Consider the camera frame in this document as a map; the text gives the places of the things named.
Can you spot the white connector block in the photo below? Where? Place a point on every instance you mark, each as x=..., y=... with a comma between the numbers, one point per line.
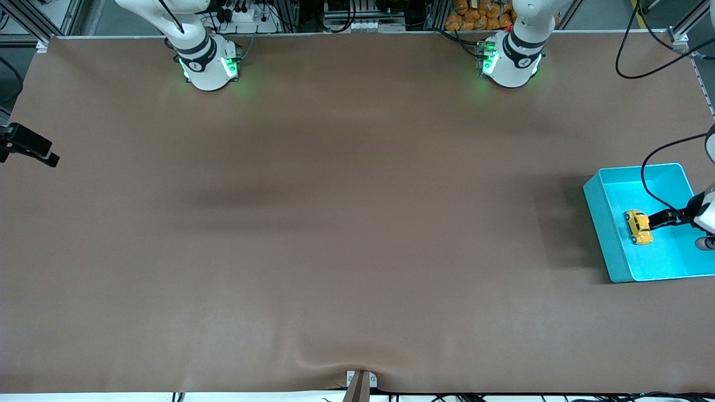
x=363, y=25

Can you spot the metal table clamp bracket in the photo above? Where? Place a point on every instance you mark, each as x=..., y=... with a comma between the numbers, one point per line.
x=360, y=385

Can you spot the turquoise plastic bin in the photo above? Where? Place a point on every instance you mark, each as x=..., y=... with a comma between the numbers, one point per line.
x=603, y=234

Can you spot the white power strip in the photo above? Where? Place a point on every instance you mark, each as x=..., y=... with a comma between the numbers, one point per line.
x=246, y=17

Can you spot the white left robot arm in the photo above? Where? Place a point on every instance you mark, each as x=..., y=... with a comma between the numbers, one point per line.
x=511, y=67

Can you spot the aluminium frame profile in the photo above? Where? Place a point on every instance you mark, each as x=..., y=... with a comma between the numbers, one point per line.
x=42, y=22

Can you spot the yellow beetle toy car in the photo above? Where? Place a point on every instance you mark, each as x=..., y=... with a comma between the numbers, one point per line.
x=638, y=227

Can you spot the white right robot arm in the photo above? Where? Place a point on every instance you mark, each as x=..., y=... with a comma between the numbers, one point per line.
x=206, y=67

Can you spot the brown table cover mat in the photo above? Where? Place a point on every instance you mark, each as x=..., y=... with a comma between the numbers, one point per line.
x=357, y=167

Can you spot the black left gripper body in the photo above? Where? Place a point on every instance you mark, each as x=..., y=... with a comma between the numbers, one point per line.
x=685, y=213

